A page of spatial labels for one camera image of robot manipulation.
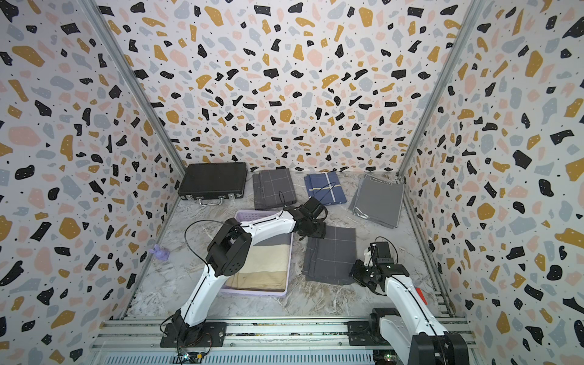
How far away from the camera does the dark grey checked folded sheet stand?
1.11 meters

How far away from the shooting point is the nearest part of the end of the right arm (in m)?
0.62

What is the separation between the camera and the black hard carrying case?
1090mm
